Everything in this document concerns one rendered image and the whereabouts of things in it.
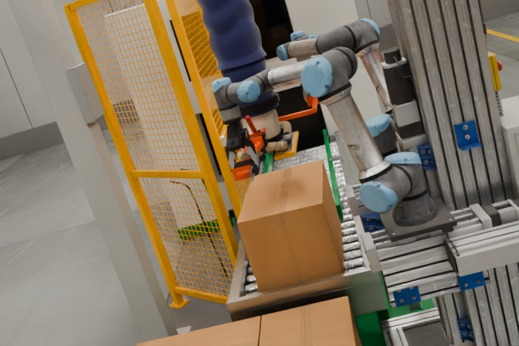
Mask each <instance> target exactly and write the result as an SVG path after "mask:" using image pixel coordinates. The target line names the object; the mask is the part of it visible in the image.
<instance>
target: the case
mask: <svg viewBox="0 0 519 346"><path fill-rule="evenodd" d="M237 226H238V228H239V232H240V235H241V237H242V240H243V244H244V246H245V249H246V253H247V256H248V258H249V263H250V266H251V268H252V271H253V275H254V277H255V280H256V284H257V286H258V289H259V292H260V293H262V292H266V291H269V290H275V289H279V288H282V287H288V286H292V285H295V284H299V283H305V282H308V281H312V280H318V279H322V278H325V277H329V276H335V275H338V274H342V273H344V257H343V246H342V234H341V223H340V219H339V216H338V211H337V209H336V205H335V202H334V197H333V195H332V191H331V187H330V183H329V180H328V177H327V172H326V169H325V166H324V161H323V159H322V160H319V161H312V162H309V163H306V164H302V165H297V166H293V167H290V168H285V169H281V170H278V171H272V172H268V173H265V174H261V175H256V176H254V179H253V181H251V179H250V182H249V186H248V188H247V192H246V196H245V198H244V201H243V206H242V208H241V211H240V214H239V218H238V221H237Z"/></svg>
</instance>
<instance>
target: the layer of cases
mask: <svg viewBox="0 0 519 346"><path fill-rule="evenodd" d="M136 346H362V344H361V339H360V337H359V333H358V329H357V325H356V323H355V319H354V315H353V312H352V309H351V304H350V301H349V298H348V296H346V297H339V298H336V299H333V300H326V301H322V302H319V303H315V304H309V305H305V306H302V307H295V308H292V309H289V310H282V311H278V312H275V313H271V314H265V315H262V318H261V316H258V317H251V318H248V319H245V320H240V321H234V322H231V323H228V324H221V325H218V326H214V327H207V328H204V329H201V330H197V331H191V332H187V333H184V334H177V335H174V336H170V337H166V338H160V339H157V340H153V341H147V342H143V343H140V344H137V345H136Z"/></svg>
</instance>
